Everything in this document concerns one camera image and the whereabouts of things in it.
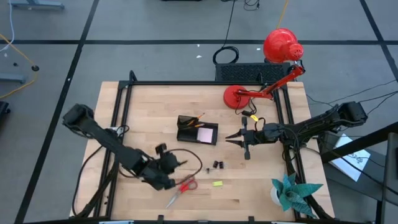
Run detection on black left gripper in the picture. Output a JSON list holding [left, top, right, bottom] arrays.
[[146, 143, 188, 192]]

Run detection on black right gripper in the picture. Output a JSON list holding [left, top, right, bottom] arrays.
[[226, 116, 271, 161]]

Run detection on red-handled scissors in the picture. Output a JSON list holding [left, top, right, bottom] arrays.
[[165, 178, 198, 210]]

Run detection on black mesh desk organizer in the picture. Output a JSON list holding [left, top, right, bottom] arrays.
[[176, 114, 220, 146]]

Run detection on pink sticky note pad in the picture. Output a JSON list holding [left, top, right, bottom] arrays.
[[198, 127, 214, 144]]

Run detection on white plant pot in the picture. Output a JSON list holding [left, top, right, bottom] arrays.
[[269, 185, 282, 207]]

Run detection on black vented box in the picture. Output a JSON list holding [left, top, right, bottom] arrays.
[[214, 62, 292, 83]]

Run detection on teal paper plant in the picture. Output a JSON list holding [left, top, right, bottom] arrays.
[[271, 172, 324, 219]]

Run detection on red desk lamp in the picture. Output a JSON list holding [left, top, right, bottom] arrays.
[[223, 27, 305, 110]]

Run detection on white printed floor sheet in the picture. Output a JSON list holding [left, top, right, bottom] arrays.
[[328, 133, 371, 182]]

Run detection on black slanted beam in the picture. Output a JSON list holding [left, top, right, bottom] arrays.
[[320, 121, 398, 164]]

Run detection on grey furniture foot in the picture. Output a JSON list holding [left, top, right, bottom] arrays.
[[9, 0, 65, 10], [0, 73, 26, 84]]

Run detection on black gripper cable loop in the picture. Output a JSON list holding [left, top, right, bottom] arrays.
[[167, 148, 203, 187]]

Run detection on black metal table frame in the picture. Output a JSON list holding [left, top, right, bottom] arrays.
[[72, 70, 335, 224]]

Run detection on black cable bundle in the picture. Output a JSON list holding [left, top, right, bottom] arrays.
[[72, 144, 121, 218]]

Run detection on coiled black floor cable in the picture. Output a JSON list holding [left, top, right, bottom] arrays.
[[212, 0, 240, 65]]

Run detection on yellow hanging cord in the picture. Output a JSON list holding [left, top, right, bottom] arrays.
[[275, 0, 290, 29]]

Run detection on black vertical post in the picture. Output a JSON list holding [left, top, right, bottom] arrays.
[[374, 132, 398, 224]]

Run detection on yellow floor cable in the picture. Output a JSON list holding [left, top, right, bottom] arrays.
[[0, 32, 40, 100]]

